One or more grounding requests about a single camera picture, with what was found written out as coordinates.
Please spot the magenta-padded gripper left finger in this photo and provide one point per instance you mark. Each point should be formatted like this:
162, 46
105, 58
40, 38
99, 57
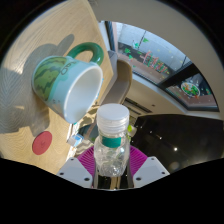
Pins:
75, 170

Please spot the beige round-backed chair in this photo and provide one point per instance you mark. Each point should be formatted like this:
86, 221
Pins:
120, 83

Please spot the flat round red coaster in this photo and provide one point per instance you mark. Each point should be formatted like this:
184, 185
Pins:
42, 142

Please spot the watermelon-print white mug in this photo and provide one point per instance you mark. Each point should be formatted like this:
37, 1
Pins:
56, 83

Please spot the light blue tissue box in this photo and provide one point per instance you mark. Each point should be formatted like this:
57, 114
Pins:
75, 140

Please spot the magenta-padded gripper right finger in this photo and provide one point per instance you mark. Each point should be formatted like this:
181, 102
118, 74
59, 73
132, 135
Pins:
150, 170

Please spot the clear plastic water bottle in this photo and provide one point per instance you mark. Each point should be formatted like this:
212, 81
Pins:
112, 133

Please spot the group of ceiling lights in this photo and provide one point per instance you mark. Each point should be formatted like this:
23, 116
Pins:
175, 149

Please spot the framed food poster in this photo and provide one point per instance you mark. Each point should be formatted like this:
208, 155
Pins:
191, 90

